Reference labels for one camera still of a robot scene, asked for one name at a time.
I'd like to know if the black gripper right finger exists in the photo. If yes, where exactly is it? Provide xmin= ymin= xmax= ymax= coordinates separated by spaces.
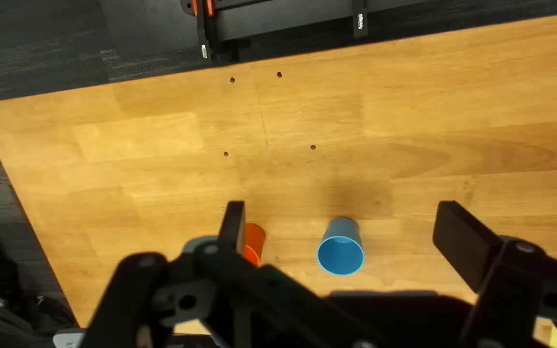
xmin=431 ymin=198 xmax=557 ymax=348

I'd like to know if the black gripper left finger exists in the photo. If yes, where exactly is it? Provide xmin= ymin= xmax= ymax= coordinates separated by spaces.
xmin=81 ymin=198 xmax=383 ymax=348

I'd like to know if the blue plastic cup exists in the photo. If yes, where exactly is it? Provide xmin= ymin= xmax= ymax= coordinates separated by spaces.
xmin=315 ymin=214 xmax=365 ymax=278

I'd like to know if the orange plastic cup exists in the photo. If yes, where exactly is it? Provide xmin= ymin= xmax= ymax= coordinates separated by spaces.
xmin=243 ymin=220 xmax=268 ymax=266

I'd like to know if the black orange bar clamp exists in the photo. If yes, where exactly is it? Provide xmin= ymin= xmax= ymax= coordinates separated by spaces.
xmin=189 ymin=0 xmax=216 ymax=61

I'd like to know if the black breadboard plate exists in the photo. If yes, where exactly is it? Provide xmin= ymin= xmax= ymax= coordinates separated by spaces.
xmin=179 ymin=0 xmax=557 ymax=46

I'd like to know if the black floor equipment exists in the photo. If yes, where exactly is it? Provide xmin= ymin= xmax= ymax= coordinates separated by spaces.
xmin=0 ymin=233 xmax=77 ymax=348

